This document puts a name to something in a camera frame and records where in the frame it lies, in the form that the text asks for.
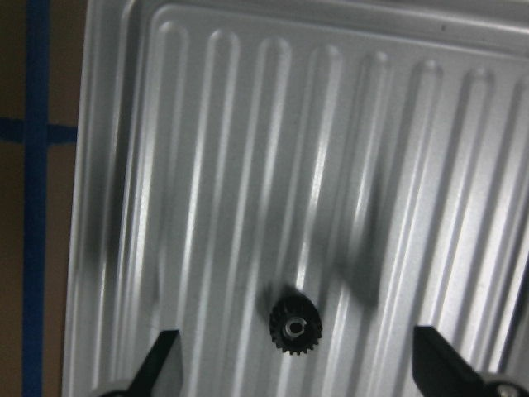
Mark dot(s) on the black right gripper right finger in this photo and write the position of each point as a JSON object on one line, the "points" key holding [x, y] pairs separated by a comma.
{"points": [[439, 370]]}

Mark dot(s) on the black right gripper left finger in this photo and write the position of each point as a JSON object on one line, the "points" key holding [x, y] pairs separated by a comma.
{"points": [[161, 373]]}

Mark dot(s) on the black bearing gear on tray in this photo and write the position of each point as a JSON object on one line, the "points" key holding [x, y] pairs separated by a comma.
{"points": [[295, 326]]}

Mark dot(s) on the ribbed silver metal tray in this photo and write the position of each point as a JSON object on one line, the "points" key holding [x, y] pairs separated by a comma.
{"points": [[370, 156]]}

